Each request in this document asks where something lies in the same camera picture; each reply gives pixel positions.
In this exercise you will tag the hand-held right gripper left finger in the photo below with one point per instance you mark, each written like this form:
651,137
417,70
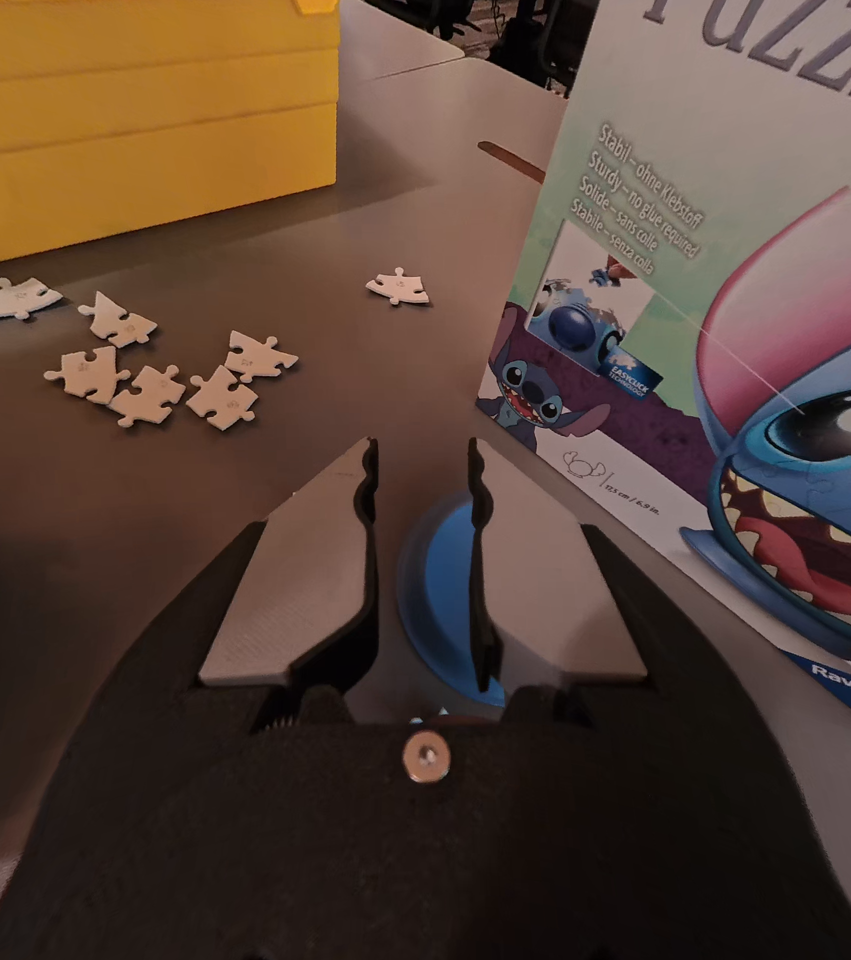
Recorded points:
290,585

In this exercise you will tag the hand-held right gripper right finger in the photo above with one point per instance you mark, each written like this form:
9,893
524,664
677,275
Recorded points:
545,592

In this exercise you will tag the yellow plastic bin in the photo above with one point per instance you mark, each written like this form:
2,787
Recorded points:
133,150

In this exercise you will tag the loose group of puzzle pieces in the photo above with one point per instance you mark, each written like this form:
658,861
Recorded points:
88,373

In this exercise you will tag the single white puzzle piece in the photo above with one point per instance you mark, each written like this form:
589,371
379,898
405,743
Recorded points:
398,286

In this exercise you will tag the printed cardboard puzzle box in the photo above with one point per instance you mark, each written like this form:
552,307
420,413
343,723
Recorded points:
695,150

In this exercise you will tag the blue plastic stand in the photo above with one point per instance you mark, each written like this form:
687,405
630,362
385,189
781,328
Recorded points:
433,600

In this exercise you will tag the dark office chair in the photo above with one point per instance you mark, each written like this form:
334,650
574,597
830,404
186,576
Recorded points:
527,41

